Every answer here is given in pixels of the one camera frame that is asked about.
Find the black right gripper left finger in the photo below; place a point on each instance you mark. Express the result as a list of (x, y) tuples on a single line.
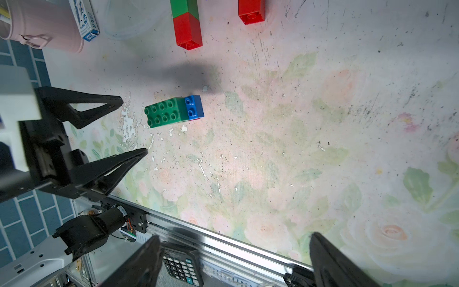
[(141, 269)]

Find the blue small lego brick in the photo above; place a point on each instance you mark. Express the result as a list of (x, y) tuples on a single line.
[(194, 107)]

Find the pink metal pencil bucket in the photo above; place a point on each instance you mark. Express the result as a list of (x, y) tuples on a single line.
[(42, 24)]

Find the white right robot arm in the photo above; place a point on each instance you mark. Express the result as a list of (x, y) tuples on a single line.
[(299, 278)]

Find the black calculator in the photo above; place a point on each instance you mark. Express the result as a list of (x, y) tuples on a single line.
[(182, 263)]

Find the HB pencil box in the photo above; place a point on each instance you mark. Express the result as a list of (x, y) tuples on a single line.
[(85, 19)]

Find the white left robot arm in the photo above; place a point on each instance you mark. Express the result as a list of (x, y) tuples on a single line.
[(68, 243)]

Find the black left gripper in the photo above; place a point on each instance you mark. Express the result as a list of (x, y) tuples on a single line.
[(53, 166)]

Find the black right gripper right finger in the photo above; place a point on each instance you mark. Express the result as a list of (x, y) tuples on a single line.
[(332, 268)]

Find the red base lego brick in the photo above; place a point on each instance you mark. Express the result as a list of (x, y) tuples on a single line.
[(251, 11)]

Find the green long lego brick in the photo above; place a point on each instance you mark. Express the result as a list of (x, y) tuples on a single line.
[(166, 112)]

